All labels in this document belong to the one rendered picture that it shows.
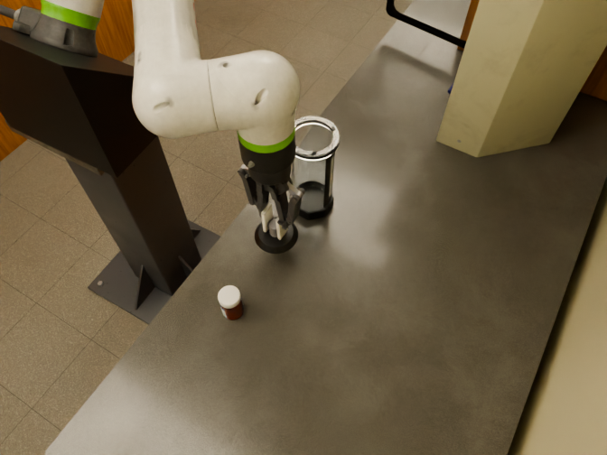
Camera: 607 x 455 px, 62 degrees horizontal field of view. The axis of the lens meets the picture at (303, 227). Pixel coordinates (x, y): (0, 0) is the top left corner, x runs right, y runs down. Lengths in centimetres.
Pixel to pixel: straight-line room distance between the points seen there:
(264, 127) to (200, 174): 177
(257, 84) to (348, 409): 60
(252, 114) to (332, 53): 239
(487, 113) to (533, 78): 12
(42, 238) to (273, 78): 194
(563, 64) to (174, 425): 105
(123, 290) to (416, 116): 140
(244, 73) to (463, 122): 69
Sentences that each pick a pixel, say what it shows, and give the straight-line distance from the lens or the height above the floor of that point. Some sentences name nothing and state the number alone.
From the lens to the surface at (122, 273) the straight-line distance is 228.
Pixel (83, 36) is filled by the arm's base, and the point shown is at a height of 116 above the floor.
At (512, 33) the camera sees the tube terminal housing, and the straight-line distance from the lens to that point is 113.
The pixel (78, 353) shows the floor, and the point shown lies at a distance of 220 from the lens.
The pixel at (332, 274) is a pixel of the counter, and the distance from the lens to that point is 109.
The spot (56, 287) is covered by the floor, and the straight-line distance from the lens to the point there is 237.
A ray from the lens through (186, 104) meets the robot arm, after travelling 72.
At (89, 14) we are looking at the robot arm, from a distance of 136.
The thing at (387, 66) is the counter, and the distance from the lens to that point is 154.
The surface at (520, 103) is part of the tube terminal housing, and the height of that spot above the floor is 111.
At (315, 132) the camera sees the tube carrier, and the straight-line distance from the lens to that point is 107.
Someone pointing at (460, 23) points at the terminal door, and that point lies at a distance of 154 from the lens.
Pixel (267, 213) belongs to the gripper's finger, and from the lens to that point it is 101.
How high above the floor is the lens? 190
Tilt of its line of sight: 57 degrees down
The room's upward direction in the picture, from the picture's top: straight up
